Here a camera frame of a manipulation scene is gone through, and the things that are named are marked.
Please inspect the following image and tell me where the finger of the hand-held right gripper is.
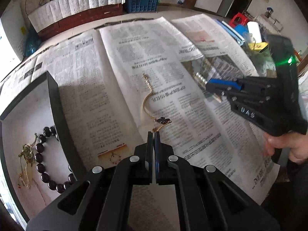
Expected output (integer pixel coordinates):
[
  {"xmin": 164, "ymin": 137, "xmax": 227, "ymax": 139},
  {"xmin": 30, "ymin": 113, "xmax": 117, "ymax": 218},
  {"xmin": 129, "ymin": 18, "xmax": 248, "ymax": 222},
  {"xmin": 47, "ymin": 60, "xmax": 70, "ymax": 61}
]
[
  {"xmin": 208, "ymin": 77, "xmax": 244, "ymax": 88},
  {"xmin": 204, "ymin": 83, "xmax": 233, "ymax": 100}
]

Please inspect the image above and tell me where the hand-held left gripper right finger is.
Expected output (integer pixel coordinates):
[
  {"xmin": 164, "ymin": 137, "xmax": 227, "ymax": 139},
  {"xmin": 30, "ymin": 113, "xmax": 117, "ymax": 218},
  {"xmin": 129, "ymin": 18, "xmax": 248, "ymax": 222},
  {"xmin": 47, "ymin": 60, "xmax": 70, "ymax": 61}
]
[{"xmin": 154, "ymin": 131, "xmax": 281, "ymax": 231}]

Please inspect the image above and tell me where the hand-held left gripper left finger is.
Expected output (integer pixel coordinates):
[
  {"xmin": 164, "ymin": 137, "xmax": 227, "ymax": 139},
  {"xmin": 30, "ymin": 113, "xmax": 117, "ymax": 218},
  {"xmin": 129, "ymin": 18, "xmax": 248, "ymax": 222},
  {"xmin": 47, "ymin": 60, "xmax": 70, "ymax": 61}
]
[{"xmin": 26, "ymin": 131, "xmax": 154, "ymax": 231}]

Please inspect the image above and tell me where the red bead pearl hairpin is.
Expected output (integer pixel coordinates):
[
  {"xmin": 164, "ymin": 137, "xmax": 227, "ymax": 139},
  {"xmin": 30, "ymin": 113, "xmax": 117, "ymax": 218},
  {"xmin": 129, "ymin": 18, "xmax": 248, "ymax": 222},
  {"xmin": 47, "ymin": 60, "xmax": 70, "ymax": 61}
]
[{"xmin": 194, "ymin": 71, "xmax": 223, "ymax": 103}]

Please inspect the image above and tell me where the gold crescent chain ornament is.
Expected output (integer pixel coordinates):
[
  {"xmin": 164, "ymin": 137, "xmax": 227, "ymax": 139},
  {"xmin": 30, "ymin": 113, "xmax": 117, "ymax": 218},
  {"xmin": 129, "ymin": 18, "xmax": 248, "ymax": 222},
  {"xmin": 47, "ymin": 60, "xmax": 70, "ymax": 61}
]
[{"xmin": 141, "ymin": 73, "xmax": 173, "ymax": 126}]

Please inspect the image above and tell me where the black bead bracelet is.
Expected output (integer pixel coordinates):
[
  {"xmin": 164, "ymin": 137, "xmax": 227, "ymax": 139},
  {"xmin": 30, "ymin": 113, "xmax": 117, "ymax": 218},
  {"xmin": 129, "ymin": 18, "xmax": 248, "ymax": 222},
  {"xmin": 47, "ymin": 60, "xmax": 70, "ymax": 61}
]
[{"xmin": 34, "ymin": 126, "xmax": 78, "ymax": 193}]

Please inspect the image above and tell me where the gold tassel ornament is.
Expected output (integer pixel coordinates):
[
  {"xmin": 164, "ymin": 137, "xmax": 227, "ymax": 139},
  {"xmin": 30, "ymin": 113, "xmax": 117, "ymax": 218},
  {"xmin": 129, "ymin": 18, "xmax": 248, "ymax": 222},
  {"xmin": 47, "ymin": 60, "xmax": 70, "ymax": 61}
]
[{"xmin": 17, "ymin": 133, "xmax": 47, "ymax": 206}]

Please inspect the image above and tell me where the black jewelry box white lining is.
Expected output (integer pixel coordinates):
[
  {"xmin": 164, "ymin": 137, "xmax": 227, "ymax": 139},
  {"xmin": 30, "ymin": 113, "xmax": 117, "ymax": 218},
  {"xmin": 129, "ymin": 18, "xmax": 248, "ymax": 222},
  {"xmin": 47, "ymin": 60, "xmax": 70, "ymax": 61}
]
[{"xmin": 0, "ymin": 72, "xmax": 87, "ymax": 229}]

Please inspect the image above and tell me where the person's right hand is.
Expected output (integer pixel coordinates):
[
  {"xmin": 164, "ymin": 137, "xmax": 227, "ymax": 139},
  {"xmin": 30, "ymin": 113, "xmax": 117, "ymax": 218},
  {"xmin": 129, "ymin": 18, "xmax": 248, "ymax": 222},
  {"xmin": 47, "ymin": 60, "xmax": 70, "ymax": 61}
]
[{"xmin": 263, "ymin": 130, "xmax": 308, "ymax": 164}]

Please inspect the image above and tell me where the clear plastic bag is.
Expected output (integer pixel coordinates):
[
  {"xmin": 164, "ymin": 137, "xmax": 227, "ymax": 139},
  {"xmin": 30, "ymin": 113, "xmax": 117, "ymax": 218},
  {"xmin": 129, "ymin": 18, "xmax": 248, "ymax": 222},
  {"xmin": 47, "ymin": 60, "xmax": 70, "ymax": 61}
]
[{"xmin": 243, "ymin": 34, "xmax": 278, "ymax": 78}]

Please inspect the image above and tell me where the yellow small packet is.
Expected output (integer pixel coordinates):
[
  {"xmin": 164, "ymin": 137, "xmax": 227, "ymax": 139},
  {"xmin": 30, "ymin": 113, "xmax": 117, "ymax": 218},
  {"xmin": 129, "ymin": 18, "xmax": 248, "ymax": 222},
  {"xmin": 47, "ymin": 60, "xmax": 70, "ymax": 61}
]
[{"xmin": 248, "ymin": 41, "xmax": 269, "ymax": 53}]

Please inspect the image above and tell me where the stack of slim cases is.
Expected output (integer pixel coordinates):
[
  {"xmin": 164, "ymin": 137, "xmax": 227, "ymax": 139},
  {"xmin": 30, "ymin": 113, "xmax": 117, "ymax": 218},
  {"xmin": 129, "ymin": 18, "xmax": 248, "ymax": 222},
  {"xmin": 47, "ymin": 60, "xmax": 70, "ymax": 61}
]
[{"xmin": 215, "ymin": 18, "xmax": 246, "ymax": 45}]

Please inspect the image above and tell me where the blue small box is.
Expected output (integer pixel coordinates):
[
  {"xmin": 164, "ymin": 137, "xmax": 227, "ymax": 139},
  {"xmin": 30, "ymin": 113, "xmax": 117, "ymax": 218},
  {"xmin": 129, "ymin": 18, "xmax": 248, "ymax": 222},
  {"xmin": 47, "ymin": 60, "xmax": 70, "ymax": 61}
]
[{"xmin": 234, "ymin": 24, "xmax": 250, "ymax": 36}]

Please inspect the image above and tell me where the white bottle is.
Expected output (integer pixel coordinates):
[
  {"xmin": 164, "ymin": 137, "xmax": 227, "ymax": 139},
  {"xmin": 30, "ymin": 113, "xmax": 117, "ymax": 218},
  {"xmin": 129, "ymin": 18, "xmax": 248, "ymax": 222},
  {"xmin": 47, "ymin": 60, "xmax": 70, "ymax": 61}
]
[{"xmin": 246, "ymin": 21, "xmax": 263, "ymax": 43}]

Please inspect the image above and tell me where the red plastic stool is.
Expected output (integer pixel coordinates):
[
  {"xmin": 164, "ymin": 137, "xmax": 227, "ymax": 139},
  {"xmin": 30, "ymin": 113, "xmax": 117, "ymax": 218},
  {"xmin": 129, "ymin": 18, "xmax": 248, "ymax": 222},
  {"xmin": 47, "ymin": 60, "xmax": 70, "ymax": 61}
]
[{"xmin": 228, "ymin": 12, "xmax": 251, "ymax": 27}]

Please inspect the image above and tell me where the grey metal fixture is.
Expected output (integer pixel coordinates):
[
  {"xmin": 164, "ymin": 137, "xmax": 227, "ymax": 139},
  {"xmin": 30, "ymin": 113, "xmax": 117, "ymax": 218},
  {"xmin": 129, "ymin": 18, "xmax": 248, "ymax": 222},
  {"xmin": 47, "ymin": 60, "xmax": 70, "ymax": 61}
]
[{"xmin": 263, "ymin": 8, "xmax": 283, "ymax": 30}]

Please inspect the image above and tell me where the newspaper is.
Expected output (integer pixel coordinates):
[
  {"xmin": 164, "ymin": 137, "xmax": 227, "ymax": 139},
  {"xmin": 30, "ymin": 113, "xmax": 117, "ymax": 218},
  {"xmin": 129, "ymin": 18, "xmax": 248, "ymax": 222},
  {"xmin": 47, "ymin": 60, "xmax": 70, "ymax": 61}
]
[{"xmin": 0, "ymin": 16, "xmax": 281, "ymax": 205}]

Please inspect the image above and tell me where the brown wooden bench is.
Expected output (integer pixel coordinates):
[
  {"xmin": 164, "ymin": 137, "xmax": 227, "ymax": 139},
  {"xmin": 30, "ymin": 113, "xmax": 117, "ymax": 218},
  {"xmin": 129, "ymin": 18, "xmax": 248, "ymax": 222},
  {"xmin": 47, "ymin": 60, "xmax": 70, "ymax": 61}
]
[{"xmin": 36, "ymin": 3, "xmax": 126, "ymax": 42}]

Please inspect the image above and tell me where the blue plastic bag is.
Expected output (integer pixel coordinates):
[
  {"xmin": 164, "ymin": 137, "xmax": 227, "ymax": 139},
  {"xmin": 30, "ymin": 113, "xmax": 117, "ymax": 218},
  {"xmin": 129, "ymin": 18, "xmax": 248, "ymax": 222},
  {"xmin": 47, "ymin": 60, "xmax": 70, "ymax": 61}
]
[{"xmin": 22, "ymin": 21, "xmax": 45, "ymax": 57}]

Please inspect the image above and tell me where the white pleated cloth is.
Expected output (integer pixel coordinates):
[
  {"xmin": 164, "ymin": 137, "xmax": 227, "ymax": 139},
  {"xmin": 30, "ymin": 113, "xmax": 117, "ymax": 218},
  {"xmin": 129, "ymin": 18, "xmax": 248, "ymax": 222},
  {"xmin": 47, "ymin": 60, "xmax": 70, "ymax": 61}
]
[{"xmin": 27, "ymin": 0, "xmax": 132, "ymax": 31}]

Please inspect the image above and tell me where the white chest freezer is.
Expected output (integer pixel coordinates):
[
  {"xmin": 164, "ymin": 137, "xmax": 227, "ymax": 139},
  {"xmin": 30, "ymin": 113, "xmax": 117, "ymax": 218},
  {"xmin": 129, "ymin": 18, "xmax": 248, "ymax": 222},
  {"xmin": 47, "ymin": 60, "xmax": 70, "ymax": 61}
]
[{"xmin": 0, "ymin": 17, "xmax": 25, "ymax": 66}]

